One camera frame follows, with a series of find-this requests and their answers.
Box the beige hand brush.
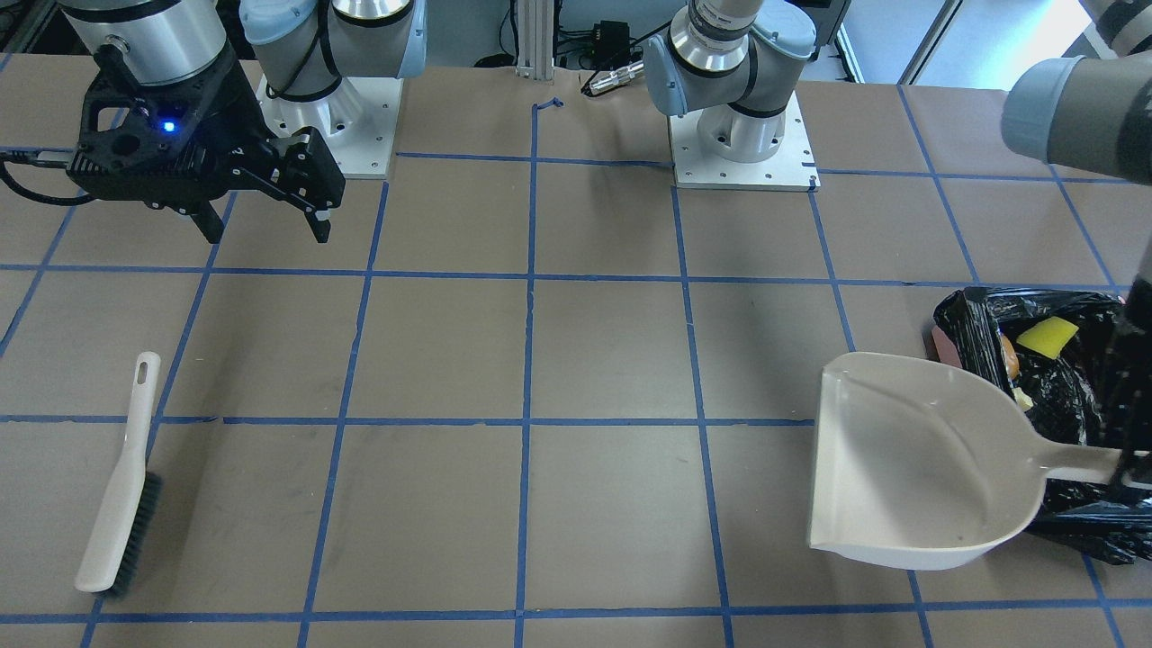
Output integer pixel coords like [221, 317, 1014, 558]
[73, 351, 162, 598]

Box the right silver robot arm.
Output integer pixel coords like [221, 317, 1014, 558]
[61, 1, 429, 244]

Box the silver cable connector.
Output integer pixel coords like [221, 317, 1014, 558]
[579, 60, 644, 98]

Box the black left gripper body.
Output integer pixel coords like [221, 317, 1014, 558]
[1111, 279, 1151, 451]

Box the yellow potato toy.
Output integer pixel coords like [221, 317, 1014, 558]
[999, 333, 1021, 382]

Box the black electronics box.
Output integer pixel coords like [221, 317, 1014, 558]
[568, 20, 631, 69]

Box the yellow sponge piece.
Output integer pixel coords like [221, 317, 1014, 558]
[1016, 317, 1079, 360]

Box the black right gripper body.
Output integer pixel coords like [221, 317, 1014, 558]
[68, 45, 279, 244]

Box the aluminium frame post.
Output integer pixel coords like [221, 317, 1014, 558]
[513, 0, 556, 83]

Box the beige plastic dustpan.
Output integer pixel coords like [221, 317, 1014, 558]
[806, 352, 1121, 571]

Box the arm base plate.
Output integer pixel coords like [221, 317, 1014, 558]
[668, 92, 823, 193]
[256, 77, 406, 179]

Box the pink bin with black bag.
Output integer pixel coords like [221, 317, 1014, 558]
[932, 286, 1149, 565]

